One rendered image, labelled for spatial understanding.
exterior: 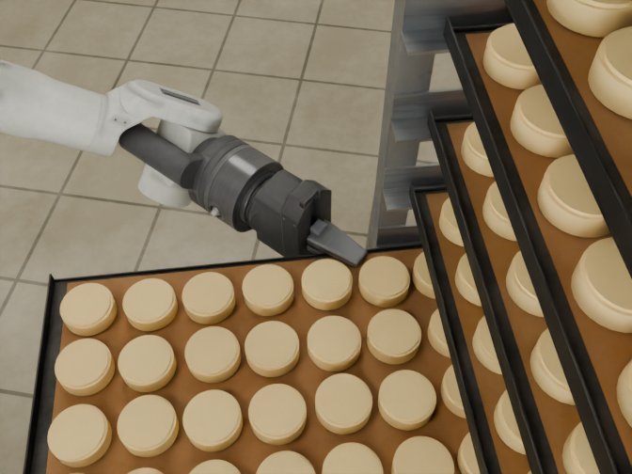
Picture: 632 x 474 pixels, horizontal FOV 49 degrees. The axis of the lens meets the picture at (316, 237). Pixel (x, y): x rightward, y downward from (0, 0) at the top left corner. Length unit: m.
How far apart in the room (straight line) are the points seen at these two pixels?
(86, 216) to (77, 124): 1.30
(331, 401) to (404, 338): 0.09
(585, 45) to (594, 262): 0.11
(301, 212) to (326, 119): 1.54
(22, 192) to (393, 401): 1.70
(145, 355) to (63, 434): 0.09
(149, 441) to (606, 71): 0.45
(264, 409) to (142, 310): 0.15
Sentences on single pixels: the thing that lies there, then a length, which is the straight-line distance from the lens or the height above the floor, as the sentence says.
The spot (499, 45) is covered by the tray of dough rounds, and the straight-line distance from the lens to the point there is 0.50.
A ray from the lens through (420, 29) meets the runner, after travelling 0.54.
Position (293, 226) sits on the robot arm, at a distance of 0.69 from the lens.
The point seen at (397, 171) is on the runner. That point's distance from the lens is 0.64.
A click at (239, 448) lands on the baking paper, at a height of 0.95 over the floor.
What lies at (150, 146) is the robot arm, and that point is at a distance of 0.77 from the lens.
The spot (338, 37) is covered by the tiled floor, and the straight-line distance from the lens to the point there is 2.52.
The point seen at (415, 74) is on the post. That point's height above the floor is 1.17.
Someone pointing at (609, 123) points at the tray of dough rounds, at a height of 1.31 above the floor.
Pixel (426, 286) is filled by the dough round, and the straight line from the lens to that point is 0.68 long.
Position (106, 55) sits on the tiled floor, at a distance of 2.55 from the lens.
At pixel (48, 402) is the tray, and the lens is 0.68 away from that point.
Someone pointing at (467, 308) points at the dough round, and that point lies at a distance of 0.59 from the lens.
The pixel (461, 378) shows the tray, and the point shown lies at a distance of 0.55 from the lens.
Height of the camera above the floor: 1.54
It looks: 54 degrees down
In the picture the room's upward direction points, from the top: straight up
